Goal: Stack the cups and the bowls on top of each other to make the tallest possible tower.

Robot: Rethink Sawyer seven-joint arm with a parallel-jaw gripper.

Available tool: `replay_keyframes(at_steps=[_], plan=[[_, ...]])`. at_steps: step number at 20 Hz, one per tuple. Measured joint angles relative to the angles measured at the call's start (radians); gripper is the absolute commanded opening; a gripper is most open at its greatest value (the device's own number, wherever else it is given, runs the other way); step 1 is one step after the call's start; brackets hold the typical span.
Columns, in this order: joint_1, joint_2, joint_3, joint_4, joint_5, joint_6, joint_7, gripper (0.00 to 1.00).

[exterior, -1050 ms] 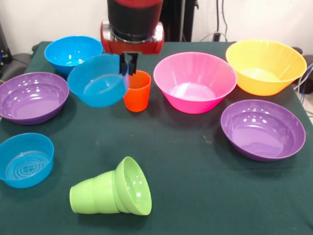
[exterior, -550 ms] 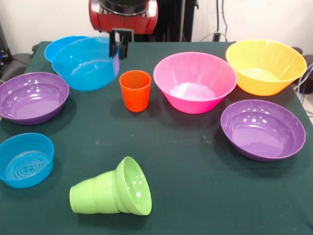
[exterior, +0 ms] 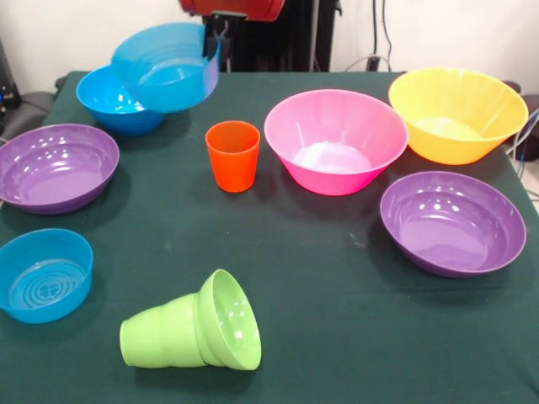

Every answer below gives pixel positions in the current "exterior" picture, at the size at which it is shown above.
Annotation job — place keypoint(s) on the blue bowl with ringed bottom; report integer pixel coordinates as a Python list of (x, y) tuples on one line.
[(168, 80), (42, 273)]

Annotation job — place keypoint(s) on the dark green tablecloth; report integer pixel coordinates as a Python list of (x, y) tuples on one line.
[(379, 336)]

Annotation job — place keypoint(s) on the black equipment rack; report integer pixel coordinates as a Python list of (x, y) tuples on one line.
[(8, 97)]

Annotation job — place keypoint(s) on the deep smooth blue bowl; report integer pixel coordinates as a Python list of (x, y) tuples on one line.
[(101, 105)]

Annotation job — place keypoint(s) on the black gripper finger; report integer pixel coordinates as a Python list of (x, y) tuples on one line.
[(209, 44), (226, 42)]

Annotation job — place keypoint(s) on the black rounded seat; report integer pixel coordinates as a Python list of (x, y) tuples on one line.
[(33, 109)]

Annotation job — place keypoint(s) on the pink bowl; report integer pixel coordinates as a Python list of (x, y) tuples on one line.
[(332, 126)]

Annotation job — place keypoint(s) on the orange cup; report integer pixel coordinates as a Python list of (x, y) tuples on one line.
[(233, 164)]

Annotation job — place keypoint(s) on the green cup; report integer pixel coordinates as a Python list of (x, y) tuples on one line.
[(156, 336)]

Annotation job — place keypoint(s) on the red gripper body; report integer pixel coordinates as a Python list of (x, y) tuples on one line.
[(236, 8)]

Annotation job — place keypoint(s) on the purple bowl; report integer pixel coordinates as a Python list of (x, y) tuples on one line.
[(54, 168), (450, 227)]

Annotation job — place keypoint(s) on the yellow-orange bowl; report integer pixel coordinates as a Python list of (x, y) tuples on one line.
[(457, 105)]

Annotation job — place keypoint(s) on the small green bowl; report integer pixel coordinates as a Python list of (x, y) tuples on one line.
[(231, 324)]

